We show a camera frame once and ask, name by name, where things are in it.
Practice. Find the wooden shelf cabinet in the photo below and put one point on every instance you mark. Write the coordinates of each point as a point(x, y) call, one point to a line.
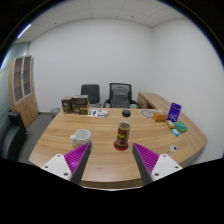
point(23, 103)

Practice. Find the upright purple box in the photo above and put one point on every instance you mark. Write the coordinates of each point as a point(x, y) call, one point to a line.
point(174, 112)

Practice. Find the small light blue box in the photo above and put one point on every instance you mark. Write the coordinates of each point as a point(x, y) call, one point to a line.
point(175, 132)

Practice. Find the dark grey padded chair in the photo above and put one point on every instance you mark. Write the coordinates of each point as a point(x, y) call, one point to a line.
point(90, 94)

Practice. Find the small dark brown box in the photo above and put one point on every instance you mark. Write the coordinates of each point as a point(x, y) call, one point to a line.
point(66, 106)

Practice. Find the white green purple leaflet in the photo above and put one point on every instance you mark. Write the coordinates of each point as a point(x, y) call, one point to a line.
point(97, 113)

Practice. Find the white and grey mug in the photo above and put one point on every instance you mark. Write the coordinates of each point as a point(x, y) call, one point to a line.
point(82, 136)

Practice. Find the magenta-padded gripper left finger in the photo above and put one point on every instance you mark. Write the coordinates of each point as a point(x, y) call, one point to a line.
point(61, 166)

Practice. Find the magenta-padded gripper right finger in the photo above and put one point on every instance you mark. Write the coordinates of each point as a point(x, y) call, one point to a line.
point(163, 166)

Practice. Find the black leather sofa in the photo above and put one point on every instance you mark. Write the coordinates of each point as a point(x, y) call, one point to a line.
point(13, 136)

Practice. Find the flat round red coaster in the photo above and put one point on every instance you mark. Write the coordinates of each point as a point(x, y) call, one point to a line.
point(121, 148)

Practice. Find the flat yellowish box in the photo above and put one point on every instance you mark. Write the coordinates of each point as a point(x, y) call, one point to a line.
point(170, 124)

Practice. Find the clear black-capped drink bottle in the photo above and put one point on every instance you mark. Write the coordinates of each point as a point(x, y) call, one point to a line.
point(123, 131)

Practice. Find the black mesh office chair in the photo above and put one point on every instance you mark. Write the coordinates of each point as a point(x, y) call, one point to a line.
point(120, 96)

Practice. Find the flat green box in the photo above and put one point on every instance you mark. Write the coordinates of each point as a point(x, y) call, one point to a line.
point(180, 126)

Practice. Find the white round-print pad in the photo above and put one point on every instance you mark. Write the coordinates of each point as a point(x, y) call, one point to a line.
point(146, 113)

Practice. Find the rectangular ceiling light panel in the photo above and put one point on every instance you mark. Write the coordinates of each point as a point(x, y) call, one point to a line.
point(24, 31)

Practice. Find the wooden side desk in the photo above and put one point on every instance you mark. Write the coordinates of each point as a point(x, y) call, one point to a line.
point(153, 99)

